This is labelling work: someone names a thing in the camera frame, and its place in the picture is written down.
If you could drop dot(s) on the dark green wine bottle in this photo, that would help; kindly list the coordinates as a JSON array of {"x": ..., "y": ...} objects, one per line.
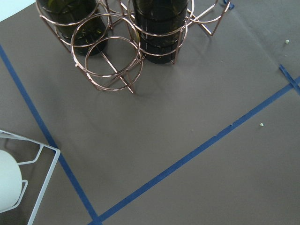
[{"x": 157, "y": 18}]

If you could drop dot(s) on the white cup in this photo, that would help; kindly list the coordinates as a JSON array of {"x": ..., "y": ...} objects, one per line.
[{"x": 10, "y": 181}]

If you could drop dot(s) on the copper wire bottle rack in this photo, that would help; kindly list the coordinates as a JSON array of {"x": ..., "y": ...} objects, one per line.
[{"x": 115, "y": 62}]

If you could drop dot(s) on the white wire cup rack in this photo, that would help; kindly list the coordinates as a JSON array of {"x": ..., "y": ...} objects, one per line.
[{"x": 37, "y": 162}]

